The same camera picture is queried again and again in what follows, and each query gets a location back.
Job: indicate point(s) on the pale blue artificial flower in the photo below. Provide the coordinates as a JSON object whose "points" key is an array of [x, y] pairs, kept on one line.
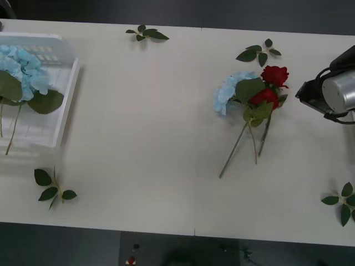
{"points": [[9, 88], [224, 94], [45, 101]]}

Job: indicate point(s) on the red artificial rose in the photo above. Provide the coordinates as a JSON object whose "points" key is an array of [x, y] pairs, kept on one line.
{"points": [[266, 97], [274, 74]]}

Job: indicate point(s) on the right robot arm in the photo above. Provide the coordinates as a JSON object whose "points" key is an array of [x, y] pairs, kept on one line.
{"points": [[338, 91]]}

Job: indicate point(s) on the dark robot base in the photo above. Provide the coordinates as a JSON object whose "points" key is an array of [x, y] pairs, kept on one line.
{"points": [[155, 249]]}

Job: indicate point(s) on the loose green leaf twig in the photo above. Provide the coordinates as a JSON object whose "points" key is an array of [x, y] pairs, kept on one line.
{"points": [[156, 34], [345, 214], [43, 177], [247, 55]]}

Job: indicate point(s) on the shallow white box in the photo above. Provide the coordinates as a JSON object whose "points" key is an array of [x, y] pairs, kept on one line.
{"points": [[66, 91]]}

